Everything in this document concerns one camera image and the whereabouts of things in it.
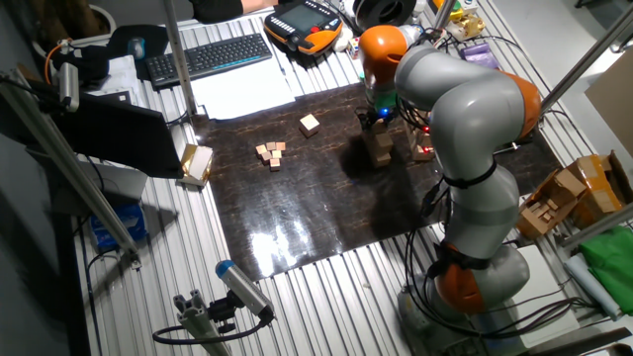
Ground brown cardboard sheet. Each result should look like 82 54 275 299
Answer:
584 48 633 159

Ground cardboard box with yellow tape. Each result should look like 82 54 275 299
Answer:
566 149 633 230

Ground white paper sheets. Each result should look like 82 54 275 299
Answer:
189 57 297 122

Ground black filament spool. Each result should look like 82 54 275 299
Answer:
351 0 419 32

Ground white paper pad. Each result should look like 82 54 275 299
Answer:
86 53 149 108

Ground green cloth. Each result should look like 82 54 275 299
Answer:
578 224 633 316

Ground grey computer mouse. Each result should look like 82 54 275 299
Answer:
127 37 147 61

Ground gold and white box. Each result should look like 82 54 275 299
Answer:
177 142 215 188

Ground aluminium extrusion post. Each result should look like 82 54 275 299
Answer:
560 201 633 252
164 0 199 118
0 68 144 271
430 0 457 32
538 4 633 118

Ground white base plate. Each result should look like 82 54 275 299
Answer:
489 243 581 350

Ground purple plastic bag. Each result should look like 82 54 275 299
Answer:
460 42 500 70

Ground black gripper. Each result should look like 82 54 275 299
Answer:
356 104 401 131

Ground white round bucket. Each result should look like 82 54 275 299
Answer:
30 3 118 59

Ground short aluminium profile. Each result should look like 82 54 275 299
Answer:
172 289 232 356

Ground forearm in black sleeve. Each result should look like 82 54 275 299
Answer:
187 0 244 25

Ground black camera cable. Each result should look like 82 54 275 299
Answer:
151 305 276 346

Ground dark marble pattern mat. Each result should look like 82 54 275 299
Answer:
190 58 564 283

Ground clear gold trinket box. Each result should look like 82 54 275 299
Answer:
446 12 487 43

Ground silver depth camera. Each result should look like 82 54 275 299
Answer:
215 258 277 323
55 61 82 114

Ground white rounded object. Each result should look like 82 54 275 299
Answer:
331 28 354 53

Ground black mouse pad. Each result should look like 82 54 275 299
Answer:
106 24 170 80

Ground black computer keyboard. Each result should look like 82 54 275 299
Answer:
144 32 274 92

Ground black laptop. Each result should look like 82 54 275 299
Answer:
48 92 186 204

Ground cardboard box with wood blocks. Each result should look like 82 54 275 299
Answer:
515 167 588 242

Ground blue plastic pack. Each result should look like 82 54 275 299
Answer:
88 202 148 252

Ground black orange teach pendant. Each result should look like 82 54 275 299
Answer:
263 0 345 56

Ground white rolled sheet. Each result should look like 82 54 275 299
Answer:
564 252 623 322

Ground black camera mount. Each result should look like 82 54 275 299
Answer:
206 290 244 335

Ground orange cable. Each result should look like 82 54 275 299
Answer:
43 38 74 86

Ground operator hand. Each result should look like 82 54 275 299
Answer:
240 0 281 15

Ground black metal frame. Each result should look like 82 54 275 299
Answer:
493 123 541 156

